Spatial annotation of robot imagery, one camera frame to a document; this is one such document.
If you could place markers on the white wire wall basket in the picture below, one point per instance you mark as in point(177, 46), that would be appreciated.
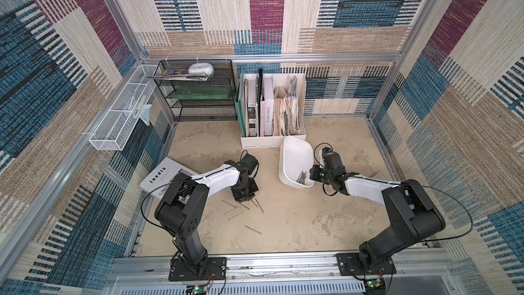
point(130, 106)

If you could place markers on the white round device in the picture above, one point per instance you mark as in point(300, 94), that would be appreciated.
point(201, 69)

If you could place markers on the white magazine on table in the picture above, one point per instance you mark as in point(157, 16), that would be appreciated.
point(163, 173)

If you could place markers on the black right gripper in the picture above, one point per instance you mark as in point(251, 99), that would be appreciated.
point(318, 173)

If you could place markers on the green folder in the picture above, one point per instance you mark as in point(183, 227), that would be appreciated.
point(240, 104)

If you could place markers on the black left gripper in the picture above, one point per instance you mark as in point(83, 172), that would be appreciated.
point(254, 189)

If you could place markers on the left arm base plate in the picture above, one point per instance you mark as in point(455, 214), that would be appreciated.
point(212, 268)

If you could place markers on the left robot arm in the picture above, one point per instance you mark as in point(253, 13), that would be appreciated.
point(181, 208)

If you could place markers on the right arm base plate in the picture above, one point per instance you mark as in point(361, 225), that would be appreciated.
point(354, 263)

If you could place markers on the black wire shelf rack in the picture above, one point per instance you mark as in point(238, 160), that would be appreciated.
point(194, 98)

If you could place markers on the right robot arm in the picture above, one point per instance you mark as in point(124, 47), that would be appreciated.
point(412, 214)

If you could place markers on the white perforated file organizer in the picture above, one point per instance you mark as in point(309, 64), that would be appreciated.
point(274, 109)

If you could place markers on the white plastic storage box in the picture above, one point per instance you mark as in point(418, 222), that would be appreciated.
point(296, 156)

